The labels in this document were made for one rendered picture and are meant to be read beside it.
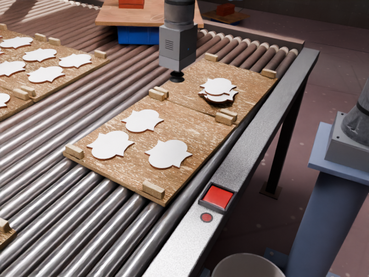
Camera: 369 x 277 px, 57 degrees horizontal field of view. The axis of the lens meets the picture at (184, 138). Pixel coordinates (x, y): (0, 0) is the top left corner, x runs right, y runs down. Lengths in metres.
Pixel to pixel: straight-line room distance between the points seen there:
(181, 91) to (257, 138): 0.35
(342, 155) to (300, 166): 1.40
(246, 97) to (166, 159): 0.47
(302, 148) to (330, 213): 1.45
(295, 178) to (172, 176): 1.62
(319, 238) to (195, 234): 0.72
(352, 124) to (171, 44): 0.61
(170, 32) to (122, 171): 0.38
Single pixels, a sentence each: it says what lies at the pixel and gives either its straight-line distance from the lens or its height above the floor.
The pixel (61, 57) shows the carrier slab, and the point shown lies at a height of 0.94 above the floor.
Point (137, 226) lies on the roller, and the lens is 0.82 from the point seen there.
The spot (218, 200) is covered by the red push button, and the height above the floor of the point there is 0.93.
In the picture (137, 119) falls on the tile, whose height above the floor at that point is 0.94.
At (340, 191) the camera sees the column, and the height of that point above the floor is 0.76.
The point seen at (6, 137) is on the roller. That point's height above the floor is 0.91.
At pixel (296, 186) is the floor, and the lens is 2.39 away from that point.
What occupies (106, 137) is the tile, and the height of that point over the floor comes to 0.94.
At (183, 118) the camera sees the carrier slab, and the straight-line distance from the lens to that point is 1.13.
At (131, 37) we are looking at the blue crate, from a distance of 1.74.
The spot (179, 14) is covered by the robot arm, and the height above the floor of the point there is 1.31.
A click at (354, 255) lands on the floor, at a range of 2.14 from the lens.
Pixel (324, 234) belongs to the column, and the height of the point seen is 0.54.
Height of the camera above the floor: 1.55
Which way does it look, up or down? 36 degrees down
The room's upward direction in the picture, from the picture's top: 3 degrees clockwise
